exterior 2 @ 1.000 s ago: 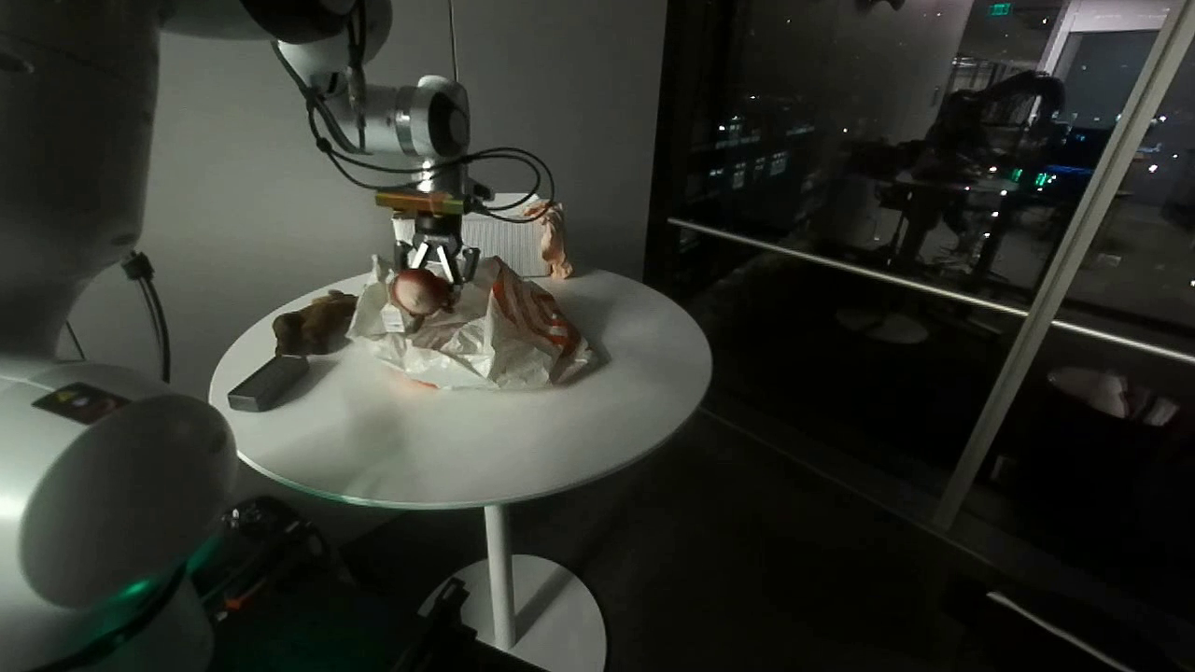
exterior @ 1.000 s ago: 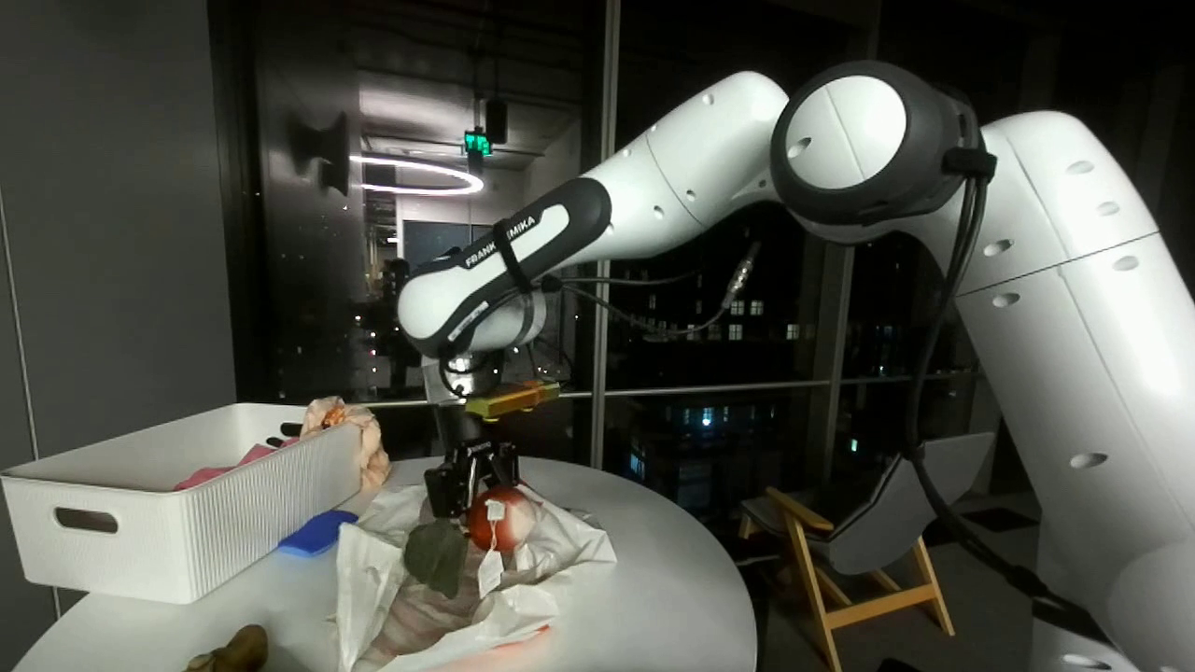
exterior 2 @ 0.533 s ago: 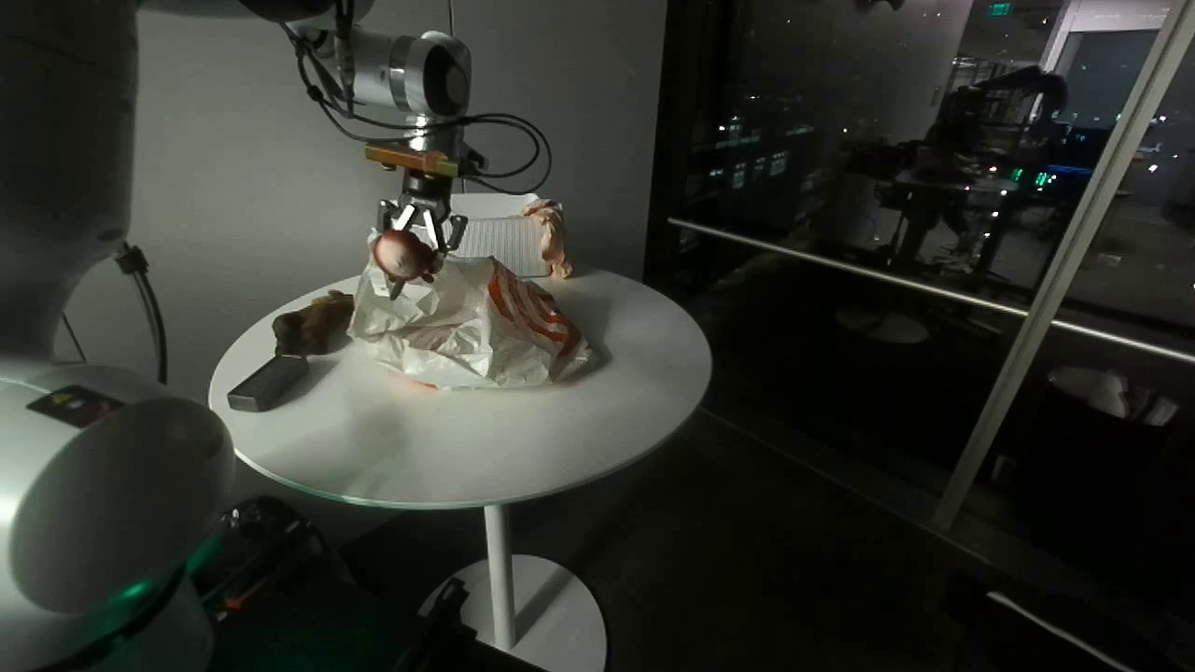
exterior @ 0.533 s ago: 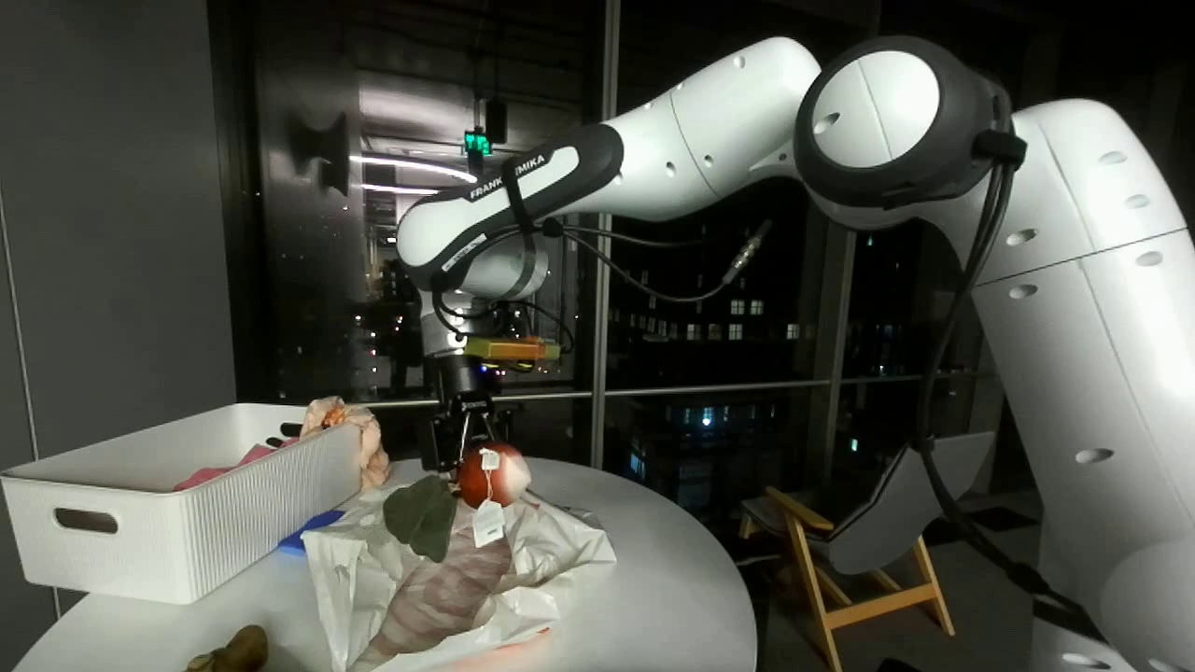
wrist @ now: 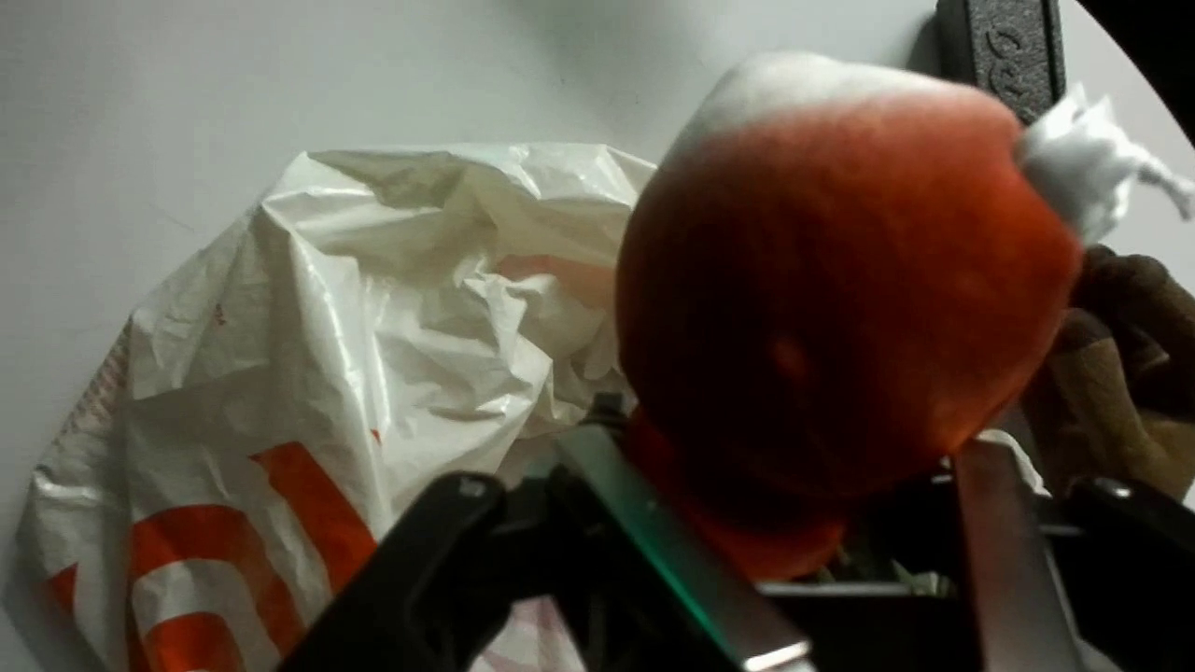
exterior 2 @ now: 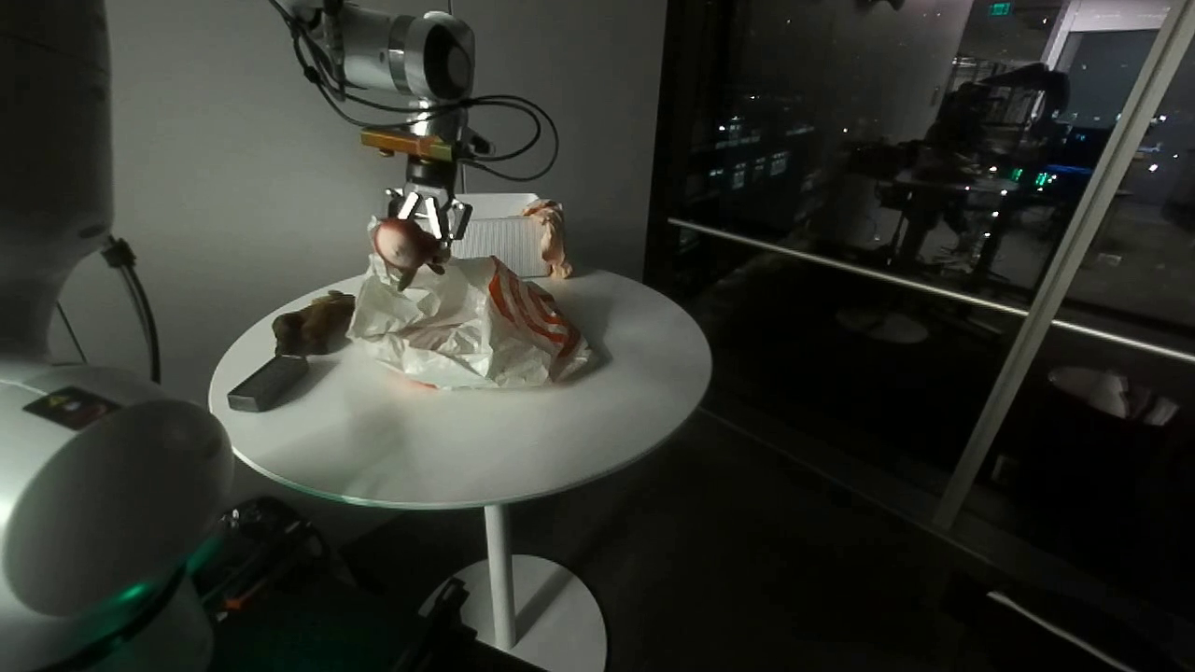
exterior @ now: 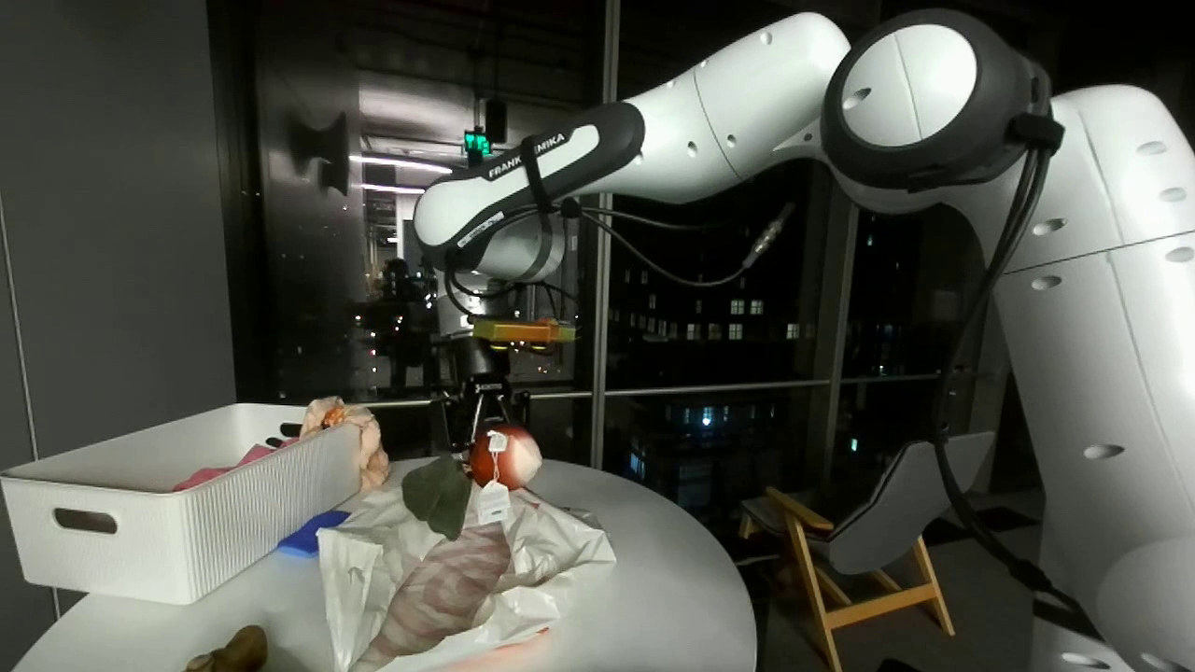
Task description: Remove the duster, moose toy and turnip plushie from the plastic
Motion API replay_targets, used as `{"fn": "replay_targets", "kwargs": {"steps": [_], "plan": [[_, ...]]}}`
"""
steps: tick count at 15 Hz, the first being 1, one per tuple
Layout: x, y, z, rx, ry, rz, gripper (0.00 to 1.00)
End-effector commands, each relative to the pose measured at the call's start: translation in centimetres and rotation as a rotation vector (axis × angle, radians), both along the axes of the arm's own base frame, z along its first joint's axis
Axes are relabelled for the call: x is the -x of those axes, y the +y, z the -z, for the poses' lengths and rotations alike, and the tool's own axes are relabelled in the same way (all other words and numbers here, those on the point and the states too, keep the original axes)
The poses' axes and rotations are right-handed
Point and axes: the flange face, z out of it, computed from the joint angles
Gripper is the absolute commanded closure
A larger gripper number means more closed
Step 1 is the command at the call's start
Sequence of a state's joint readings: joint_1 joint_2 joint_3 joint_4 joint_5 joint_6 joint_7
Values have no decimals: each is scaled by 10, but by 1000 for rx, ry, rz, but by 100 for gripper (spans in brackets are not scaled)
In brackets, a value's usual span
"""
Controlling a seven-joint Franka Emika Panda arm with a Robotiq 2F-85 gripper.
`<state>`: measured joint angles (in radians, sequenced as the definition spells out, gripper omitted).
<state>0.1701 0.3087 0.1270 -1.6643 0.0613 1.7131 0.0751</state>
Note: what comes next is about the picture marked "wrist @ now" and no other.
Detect white plastic bag orange print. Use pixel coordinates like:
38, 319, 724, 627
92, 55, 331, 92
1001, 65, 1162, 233
10, 138, 664, 672

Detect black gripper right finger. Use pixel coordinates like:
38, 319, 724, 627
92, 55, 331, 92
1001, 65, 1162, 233
950, 437, 1195, 672

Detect brown moose toy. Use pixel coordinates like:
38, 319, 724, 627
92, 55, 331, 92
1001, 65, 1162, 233
1017, 239, 1195, 504

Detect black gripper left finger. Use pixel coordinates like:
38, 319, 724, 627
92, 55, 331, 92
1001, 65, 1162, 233
275, 421, 820, 672

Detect red-orange round fruit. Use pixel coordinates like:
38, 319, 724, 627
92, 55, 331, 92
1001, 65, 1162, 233
611, 50, 1195, 587

